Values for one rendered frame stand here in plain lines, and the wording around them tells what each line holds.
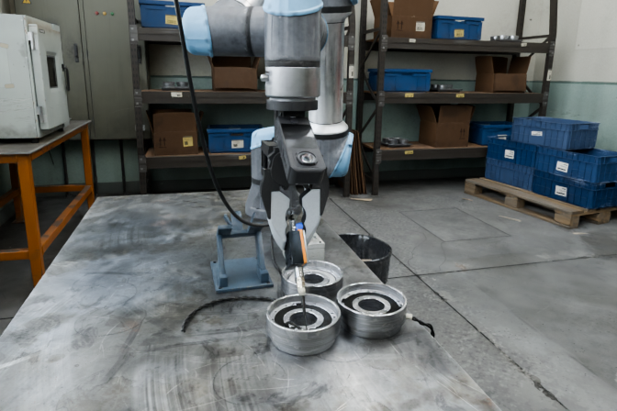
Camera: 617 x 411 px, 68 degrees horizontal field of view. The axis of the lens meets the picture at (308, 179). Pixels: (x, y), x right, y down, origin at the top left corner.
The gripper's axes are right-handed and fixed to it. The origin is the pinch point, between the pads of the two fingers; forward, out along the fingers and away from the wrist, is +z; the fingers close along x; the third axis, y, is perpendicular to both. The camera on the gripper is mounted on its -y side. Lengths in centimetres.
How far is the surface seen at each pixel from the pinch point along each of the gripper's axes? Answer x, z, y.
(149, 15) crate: 33, -67, 352
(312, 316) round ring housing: -2.2, 10.9, -2.2
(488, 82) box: -297, -17, 354
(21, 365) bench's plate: 35.9, 13.3, -0.5
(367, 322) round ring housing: -9.0, 10.3, -6.5
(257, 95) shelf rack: -53, -3, 341
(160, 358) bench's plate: 19.0, 13.3, -3.3
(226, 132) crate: -27, 30, 352
